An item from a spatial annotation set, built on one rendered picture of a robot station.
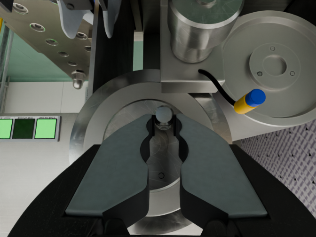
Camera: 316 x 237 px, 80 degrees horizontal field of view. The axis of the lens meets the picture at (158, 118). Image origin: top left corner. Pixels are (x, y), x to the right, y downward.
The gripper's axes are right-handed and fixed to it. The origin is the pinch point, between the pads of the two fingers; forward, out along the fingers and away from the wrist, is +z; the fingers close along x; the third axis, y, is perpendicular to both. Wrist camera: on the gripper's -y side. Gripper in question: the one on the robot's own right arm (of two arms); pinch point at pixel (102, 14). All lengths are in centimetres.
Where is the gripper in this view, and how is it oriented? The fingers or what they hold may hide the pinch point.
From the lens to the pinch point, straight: 27.1
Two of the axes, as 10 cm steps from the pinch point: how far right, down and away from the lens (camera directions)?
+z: 0.3, 2.0, 9.8
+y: 0.0, 9.8, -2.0
